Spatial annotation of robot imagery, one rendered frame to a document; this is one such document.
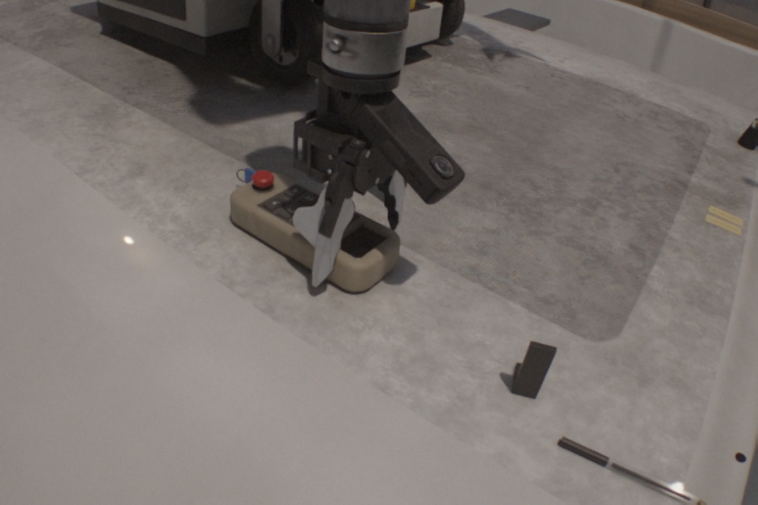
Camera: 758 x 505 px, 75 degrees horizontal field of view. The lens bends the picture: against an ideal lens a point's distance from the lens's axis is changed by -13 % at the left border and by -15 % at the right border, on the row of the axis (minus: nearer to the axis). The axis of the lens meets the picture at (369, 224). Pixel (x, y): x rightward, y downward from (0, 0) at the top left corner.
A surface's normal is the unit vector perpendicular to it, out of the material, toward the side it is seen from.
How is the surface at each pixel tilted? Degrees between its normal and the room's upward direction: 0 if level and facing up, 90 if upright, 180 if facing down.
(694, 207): 0
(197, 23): 90
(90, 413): 16
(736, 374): 37
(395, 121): 30
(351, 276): 90
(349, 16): 90
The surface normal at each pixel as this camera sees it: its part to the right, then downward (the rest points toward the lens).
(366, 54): 0.06, 0.58
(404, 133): 0.47, -0.51
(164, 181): 0.08, -0.82
